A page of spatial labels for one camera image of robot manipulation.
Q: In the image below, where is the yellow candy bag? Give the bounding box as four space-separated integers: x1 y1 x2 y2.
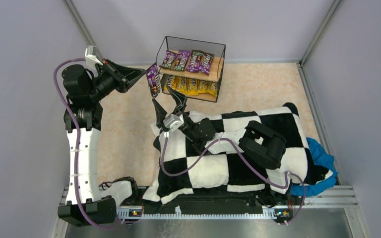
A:
196 80 209 94

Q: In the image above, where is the purple brown candy bag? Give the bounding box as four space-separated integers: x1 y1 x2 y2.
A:
186 50 203 73

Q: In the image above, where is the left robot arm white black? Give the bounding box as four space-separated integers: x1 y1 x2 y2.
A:
54 59 145 230

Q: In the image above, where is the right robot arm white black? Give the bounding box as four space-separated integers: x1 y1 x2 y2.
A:
152 87 291 194

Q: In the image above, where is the yellow candy bag shelf right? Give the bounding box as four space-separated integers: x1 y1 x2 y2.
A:
175 76 188 95

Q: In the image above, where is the yellow candy bag shelf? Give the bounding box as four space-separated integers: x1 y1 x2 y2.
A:
164 75 177 91
175 76 188 95

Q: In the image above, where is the yellow candy bag shelf left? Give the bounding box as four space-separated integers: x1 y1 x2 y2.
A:
164 75 177 91

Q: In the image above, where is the purple candy bag shelf right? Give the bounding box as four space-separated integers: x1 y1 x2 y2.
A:
172 50 191 71

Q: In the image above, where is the purple candy bag shelf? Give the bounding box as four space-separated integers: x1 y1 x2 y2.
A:
159 50 178 70
172 50 191 71

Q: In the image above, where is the purple candy bag shelf left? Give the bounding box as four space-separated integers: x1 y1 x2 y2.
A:
159 50 178 70

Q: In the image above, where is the black white checkered pillow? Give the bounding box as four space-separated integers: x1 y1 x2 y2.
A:
142 103 329 204

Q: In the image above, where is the blue cloth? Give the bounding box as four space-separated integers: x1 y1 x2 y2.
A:
283 135 338 197

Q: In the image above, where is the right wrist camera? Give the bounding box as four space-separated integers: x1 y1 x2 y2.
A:
163 114 184 138

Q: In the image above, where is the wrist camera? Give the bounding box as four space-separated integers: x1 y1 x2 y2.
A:
163 114 184 138
84 45 103 75

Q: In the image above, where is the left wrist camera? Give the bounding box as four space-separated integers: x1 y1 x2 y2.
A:
84 45 103 75

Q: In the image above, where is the black wire wooden shelf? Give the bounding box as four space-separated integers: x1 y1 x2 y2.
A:
156 36 226 102

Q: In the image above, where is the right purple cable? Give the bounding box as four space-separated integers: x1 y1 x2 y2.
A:
160 136 307 225

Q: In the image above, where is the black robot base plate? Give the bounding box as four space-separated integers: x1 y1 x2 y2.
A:
119 187 301 219

